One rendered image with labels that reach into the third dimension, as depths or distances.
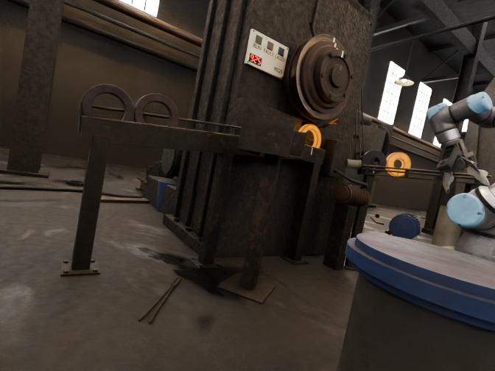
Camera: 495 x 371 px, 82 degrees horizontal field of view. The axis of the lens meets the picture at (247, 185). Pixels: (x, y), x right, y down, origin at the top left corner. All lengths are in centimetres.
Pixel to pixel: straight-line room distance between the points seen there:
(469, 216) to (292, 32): 132
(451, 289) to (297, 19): 171
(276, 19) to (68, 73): 603
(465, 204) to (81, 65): 715
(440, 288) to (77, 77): 728
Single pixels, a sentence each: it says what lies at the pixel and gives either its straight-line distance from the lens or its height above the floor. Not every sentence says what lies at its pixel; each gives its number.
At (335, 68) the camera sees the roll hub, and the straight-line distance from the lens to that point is 175.
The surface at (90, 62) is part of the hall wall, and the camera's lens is 748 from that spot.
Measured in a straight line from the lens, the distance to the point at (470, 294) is 46.
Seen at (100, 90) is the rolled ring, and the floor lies 70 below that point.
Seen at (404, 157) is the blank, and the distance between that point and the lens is 206.
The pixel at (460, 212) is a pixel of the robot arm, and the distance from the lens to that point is 121.
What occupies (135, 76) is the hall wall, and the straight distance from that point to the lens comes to 759.
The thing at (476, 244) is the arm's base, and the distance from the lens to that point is 134.
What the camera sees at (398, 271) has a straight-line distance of 46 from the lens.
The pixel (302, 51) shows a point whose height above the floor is 119.
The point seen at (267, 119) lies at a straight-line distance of 108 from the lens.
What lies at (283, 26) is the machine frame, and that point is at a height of 134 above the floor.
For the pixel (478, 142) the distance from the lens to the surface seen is 425.
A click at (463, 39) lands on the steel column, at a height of 510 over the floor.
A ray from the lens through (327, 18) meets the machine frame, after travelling 213.
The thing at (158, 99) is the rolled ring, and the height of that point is 73.
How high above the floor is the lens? 52
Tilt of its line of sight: 4 degrees down
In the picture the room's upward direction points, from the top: 11 degrees clockwise
